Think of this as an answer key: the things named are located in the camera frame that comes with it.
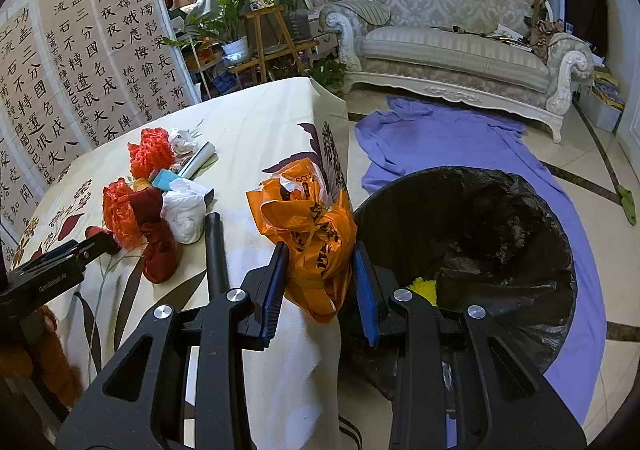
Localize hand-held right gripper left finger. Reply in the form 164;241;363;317
55;212;291;450

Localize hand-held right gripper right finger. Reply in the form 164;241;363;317
350;240;588;450

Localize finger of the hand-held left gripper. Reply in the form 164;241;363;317
10;231;123;278

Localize red mesh net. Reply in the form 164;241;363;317
102;180;137;248

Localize orange plastic bag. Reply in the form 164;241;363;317
245;157;358;326

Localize round red mesh ball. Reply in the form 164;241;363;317
129;127;175;181

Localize black lined trash bin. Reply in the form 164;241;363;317
340;167;578;401

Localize silver wrapper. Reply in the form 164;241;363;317
177;141;217;179

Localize person's left forearm orange sleeve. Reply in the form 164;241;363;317
0;305;83;426

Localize yellow crumpled scrap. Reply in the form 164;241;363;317
406;279;440;306

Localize dark red cloth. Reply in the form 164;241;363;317
129;187;178;283

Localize white plastic bag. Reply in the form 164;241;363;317
161;177;216;245

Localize light blue packet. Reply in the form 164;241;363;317
150;169;182;192

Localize crumpled white paper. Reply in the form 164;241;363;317
169;129;200;162

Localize cream floral tablecloth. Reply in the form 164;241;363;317
10;75;351;450

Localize purple cloth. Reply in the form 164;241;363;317
355;96;608;426

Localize calligraphy folding screen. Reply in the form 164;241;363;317
0;0;198;251

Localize white metal rack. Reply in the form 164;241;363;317
170;10;236;101

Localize small trailing leaf plant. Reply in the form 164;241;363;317
310;57;348;96

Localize white flower pot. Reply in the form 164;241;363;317
220;36;250;62

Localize wooden plant stand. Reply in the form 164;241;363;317
230;5;321;83

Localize ornate white grey sofa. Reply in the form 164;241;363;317
320;0;596;143

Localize broad leaf potted plant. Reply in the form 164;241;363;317
187;0;253;43

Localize green cloth piece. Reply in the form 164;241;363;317
617;185;638;226

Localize striped grey blanket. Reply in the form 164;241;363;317
330;0;391;26

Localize papers on sofa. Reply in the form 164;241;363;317
485;22;531;48

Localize blue yellow patterned box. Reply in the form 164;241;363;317
590;65;626;132

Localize brown patterned cloth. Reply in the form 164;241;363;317
522;0;566;61

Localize black panel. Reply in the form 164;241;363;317
565;0;608;61

